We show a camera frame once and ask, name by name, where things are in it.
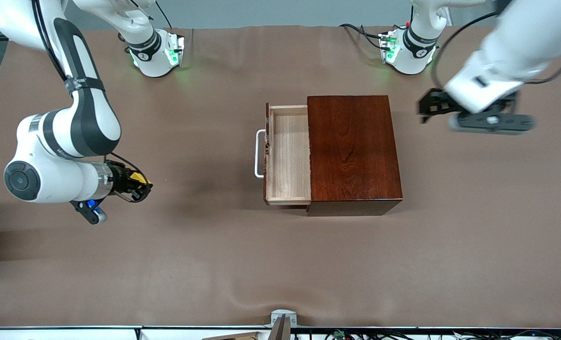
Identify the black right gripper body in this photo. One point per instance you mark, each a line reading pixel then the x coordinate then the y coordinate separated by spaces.
pixel 120 181

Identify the yellow block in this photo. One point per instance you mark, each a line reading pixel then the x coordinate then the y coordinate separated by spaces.
pixel 139 178

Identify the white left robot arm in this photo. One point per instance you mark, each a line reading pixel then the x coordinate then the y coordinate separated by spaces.
pixel 521 33

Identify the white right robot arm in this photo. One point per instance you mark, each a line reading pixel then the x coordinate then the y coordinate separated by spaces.
pixel 54 182

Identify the dark brown wooden cabinet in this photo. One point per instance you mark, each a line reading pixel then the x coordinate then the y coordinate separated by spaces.
pixel 355 151

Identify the large table cover mat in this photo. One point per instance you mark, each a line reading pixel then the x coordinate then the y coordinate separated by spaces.
pixel 214 259

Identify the brown cardboard piece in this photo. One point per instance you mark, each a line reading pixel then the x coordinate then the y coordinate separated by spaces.
pixel 235 336

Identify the grey metal clamp bracket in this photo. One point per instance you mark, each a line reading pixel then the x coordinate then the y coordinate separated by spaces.
pixel 283 317

